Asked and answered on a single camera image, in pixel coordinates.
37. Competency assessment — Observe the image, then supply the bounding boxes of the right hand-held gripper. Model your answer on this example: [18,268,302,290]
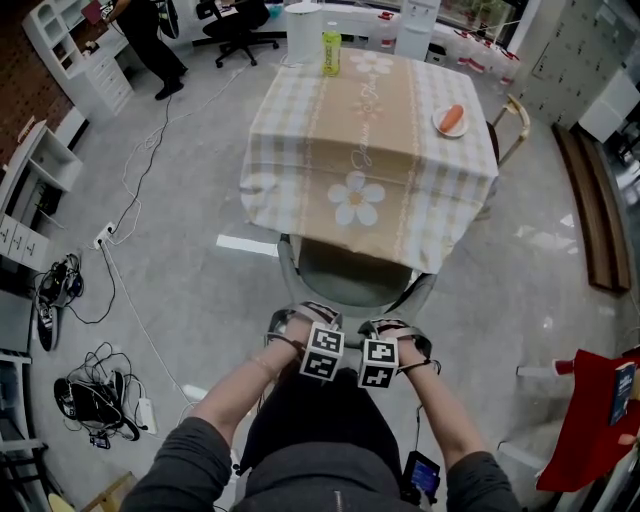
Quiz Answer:
[356,319,432,390]

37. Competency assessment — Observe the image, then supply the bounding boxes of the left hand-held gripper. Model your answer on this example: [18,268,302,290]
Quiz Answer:
[299,309,347,383]

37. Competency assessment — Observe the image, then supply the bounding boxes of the grey armchair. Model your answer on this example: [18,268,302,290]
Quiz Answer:
[276,233,440,335]

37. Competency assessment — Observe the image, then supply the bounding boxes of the person's left forearm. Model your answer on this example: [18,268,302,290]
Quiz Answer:
[191,344,307,437]

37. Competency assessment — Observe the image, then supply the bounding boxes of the person's right forearm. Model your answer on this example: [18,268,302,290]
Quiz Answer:
[398,355,490,470]

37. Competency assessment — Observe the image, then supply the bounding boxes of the table with checked tablecloth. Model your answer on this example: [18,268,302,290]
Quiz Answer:
[238,47,501,276]

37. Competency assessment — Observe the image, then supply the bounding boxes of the light wooden chair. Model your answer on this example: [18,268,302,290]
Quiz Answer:
[486,93,533,170]

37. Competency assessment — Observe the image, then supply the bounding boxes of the black office chair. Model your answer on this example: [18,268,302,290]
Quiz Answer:
[194,0,282,70]

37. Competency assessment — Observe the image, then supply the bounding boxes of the person's right hand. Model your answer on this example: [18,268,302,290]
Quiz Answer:
[378,318,418,342]

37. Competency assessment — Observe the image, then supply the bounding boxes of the person's left hand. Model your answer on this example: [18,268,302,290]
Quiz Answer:
[271,302,330,347]

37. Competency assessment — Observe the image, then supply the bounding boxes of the person's dark trousers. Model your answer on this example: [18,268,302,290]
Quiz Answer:
[239,367,404,476]

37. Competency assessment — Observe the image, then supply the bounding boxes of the black screen device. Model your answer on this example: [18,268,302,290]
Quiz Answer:
[400,448,443,507]

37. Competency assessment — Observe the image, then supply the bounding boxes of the person's grey sweater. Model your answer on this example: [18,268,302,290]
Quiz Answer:
[119,417,522,512]

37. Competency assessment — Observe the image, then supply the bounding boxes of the beige checkered floral tablecloth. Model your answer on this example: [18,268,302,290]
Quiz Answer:
[238,47,501,276]

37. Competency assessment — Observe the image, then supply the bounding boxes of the white power adapter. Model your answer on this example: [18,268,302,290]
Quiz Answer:
[136,396,160,436]

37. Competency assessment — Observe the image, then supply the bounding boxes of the white round plate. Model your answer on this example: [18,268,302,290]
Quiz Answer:
[431,106,471,139]

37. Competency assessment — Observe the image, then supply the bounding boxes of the orange carrot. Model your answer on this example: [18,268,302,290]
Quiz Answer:
[439,104,466,133]

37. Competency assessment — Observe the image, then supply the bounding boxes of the white power strip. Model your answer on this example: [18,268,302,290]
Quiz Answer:
[93,221,118,251]

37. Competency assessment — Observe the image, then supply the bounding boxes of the wooden step platform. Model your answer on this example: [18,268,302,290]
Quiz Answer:
[550,123,633,295]

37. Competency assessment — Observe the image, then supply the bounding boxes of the blue book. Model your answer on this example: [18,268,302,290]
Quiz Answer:
[608,361,638,428]

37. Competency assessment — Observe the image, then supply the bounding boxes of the yellow-green drink bottle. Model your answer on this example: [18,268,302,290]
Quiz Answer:
[320,30,344,79]

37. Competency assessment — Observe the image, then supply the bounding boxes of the white cylindrical appliance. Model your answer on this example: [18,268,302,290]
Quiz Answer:
[284,1,326,67]

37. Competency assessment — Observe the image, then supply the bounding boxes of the yellow wooden stool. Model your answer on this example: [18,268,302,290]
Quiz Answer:
[46,469,137,512]

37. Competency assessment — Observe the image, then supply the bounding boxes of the row of clear water jugs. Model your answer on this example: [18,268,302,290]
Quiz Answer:
[376,11,522,87]

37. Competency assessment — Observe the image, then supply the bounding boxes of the white water dispenser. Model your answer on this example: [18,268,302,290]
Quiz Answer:
[394,0,442,63]

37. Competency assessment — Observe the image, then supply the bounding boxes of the white cabinet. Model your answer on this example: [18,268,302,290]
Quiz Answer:
[578,68,640,145]

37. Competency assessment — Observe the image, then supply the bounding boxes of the low white shelf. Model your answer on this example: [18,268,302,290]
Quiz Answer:
[0,118,85,272]

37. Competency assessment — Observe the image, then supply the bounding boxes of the large black-framed window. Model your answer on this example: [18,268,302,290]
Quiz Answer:
[437,0,532,39]

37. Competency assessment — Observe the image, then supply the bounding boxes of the grey metal lockers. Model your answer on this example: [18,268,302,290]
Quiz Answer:
[513,0,640,130]

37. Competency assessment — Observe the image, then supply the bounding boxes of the white shelf desk unit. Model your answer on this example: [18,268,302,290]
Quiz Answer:
[21,0,135,120]

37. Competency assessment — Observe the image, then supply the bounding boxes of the clear bracelet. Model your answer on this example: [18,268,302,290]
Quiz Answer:
[251,353,280,382]

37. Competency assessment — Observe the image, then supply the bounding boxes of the white floor cable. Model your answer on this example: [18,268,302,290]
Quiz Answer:
[97,244,201,416]

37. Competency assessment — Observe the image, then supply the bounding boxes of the black floor cable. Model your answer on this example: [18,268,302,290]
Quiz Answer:
[107,92,174,236]

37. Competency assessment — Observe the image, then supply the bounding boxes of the tangled black cable pile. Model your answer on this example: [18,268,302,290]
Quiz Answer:
[52,341,144,450]

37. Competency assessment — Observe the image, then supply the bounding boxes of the black device with cables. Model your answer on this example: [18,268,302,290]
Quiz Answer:
[31,251,86,353]

